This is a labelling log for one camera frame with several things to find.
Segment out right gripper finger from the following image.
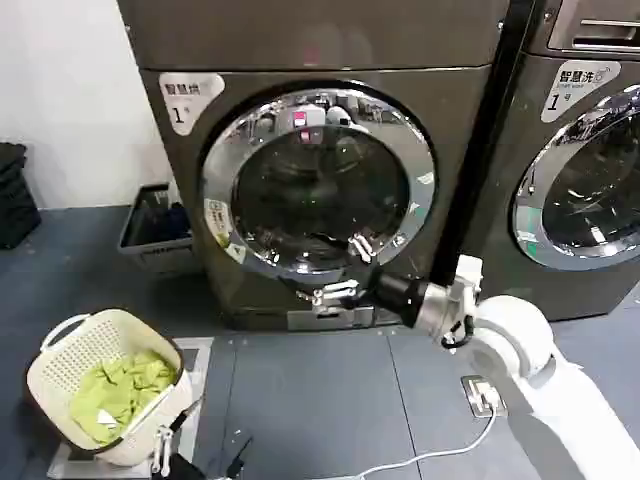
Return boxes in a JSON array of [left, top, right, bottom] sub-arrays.
[[348, 230, 384, 277], [295, 280, 375, 317]]

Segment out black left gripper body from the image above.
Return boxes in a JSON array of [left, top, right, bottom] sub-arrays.
[[166, 451, 212, 480]]

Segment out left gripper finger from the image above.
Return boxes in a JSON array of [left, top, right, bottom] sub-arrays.
[[151, 398, 202, 475], [225, 434, 255, 477]]

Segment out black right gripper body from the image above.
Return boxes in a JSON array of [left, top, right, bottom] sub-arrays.
[[371, 270, 431, 330]]

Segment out round glass dryer door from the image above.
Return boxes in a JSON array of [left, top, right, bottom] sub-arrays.
[[511, 84, 640, 272], [199, 79, 437, 287]]

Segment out green cloth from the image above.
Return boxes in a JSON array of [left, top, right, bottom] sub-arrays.
[[68, 349, 179, 446]]

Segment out pale grey floor plate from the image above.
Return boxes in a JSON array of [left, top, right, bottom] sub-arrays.
[[172, 336, 215, 401]]

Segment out silver floor socket plate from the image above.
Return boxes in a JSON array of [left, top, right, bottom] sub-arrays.
[[459, 374, 509, 419]]

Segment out white plug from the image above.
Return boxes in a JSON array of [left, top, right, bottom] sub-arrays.
[[476, 381, 502, 407]]

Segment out white warning sticker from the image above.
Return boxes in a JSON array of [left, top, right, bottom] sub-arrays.
[[203, 197, 247, 267]]

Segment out white perforated laundry basket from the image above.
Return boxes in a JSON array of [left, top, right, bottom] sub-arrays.
[[24, 308, 194, 469]]

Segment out dark clothes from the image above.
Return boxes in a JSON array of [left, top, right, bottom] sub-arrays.
[[166, 199, 194, 240]]

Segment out grey dryer with drawer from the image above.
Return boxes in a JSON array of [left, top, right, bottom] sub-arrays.
[[478, 0, 640, 324]]

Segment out grey plastic crate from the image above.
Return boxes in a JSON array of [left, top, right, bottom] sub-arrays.
[[116, 183, 197, 275]]

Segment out white number sticker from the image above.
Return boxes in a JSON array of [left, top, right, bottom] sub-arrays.
[[541, 60, 622, 124], [158, 71, 226, 137]]

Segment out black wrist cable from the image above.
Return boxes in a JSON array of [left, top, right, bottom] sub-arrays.
[[440, 313, 477, 350]]

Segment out black upright post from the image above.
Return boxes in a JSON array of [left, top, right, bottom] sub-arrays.
[[431, 0, 535, 287]]

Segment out white power cable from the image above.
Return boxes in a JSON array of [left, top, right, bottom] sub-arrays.
[[348, 402, 501, 480]]

